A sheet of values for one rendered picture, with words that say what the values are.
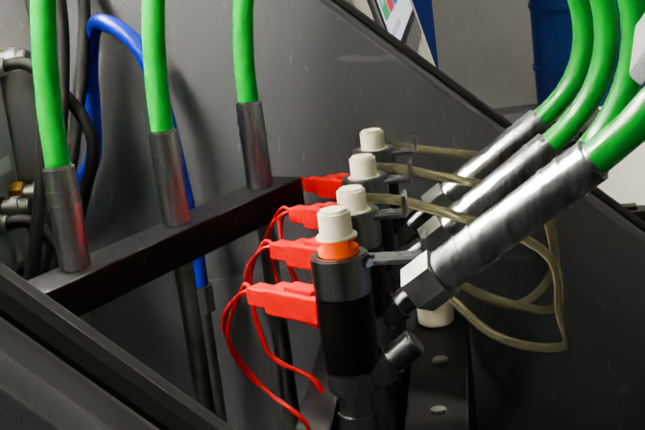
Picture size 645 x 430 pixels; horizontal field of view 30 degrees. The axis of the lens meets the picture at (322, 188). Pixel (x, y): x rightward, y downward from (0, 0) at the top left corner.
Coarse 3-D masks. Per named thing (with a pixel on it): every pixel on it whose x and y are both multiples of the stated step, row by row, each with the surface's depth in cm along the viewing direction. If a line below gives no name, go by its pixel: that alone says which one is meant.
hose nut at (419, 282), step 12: (408, 264) 50; (420, 264) 49; (408, 276) 49; (420, 276) 49; (432, 276) 49; (408, 288) 49; (420, 288) 49; (432, 288) 49; (444, 288) 49; (456, 288) 49; (420, 300) 49; (432, 300) 49; (444, 300) 50
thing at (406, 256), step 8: (368, 256) 58; (376, 256) 57; (384, 256) 57; (392, 256) 57; (400, 256) 57; (408, 256) 57; (416, 256) 57; (368, 264) 57; (376, 264) 57; (384, 264) 57; (392, 264) 57
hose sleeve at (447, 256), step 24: (576, 144) 46; (552, 168) 46; (576, 168) 45; (528, 192) 46; (552, 192) 46; (576, 192) 46; (480, 216) 48; (504, 216) 47; (528, 216) 46; (552, 216) 47; (456, 240) 48; (480, 240) 47; (504, 240) 47; (432, 264) 49; (456, 264) 48; (480, 264) 48
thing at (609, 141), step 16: (640, 96) 44; (624, 112) 44; (640, 112) 44; (608, 128) 45; (624, 128) 44; (640, 128) 44; (592, 144) 45; (608, 144) 45; (624, 144) 44; (640, 144) 45; (592, 160) 45; (608, 160) 45
